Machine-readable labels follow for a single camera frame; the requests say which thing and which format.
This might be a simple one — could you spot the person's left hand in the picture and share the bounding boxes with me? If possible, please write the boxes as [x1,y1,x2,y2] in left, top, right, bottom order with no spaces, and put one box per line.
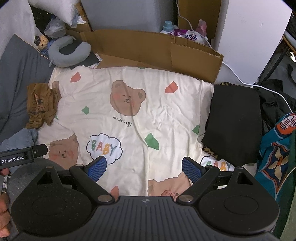
[0,167,12,238]

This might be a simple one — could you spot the black jacket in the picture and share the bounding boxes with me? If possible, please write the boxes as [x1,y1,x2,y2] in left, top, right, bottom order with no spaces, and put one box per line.
[254,79,295,135]

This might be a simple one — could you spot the brown cardboard box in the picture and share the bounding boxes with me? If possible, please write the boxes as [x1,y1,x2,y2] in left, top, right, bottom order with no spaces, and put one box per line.
[67,1,223,83]

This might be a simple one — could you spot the leopard print garment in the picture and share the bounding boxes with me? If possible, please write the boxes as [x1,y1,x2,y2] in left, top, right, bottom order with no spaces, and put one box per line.
[202,82,238,161]

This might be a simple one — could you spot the white cable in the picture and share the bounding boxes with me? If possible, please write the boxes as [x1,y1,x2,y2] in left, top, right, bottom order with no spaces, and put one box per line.
[175,0,295,114]

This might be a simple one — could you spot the teal printed garment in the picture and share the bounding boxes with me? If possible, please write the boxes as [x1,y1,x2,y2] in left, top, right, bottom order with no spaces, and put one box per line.
[254,112,296,240]

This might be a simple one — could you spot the small plush bear toy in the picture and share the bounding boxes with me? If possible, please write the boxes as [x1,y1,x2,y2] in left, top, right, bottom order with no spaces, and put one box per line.
[34,35,49,51]

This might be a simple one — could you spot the white pillow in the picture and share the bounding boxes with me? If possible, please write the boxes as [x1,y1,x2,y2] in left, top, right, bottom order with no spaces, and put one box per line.
[28,0,80,28]

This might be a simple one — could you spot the blue detergent bottle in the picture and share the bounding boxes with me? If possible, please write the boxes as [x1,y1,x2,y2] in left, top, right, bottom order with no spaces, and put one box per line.
[161,20,175,34]

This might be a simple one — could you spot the black white fuzzy garment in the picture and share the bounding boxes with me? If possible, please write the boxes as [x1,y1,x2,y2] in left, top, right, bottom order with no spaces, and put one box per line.
[1,172,11,193]

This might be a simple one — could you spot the cream bear print duvet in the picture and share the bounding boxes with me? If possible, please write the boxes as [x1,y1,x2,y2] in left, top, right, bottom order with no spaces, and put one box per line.
[38,66,234,197]

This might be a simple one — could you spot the brown crumpled garment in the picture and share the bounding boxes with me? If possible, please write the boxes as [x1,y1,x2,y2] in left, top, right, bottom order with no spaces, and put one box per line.
[26,81,61,129]

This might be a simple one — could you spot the black cloth under pillow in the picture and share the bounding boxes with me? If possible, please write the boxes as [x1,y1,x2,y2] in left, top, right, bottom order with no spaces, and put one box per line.
[59,40,100,70]

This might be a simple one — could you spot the grey-blue blanket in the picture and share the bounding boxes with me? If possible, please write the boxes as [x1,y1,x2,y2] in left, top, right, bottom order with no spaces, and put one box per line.
[0,35,53,141]

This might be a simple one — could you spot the black bear-pattern shorts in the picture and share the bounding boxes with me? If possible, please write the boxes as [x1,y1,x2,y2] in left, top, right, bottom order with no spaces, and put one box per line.
[202,85,262,167]

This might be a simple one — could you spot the clear plastic bag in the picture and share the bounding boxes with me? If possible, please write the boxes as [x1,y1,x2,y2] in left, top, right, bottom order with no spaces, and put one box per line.
[44,18,66,39]

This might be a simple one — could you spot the light blue neck pillow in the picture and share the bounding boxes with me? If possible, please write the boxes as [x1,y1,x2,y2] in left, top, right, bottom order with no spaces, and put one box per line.
[48,35,91,68]

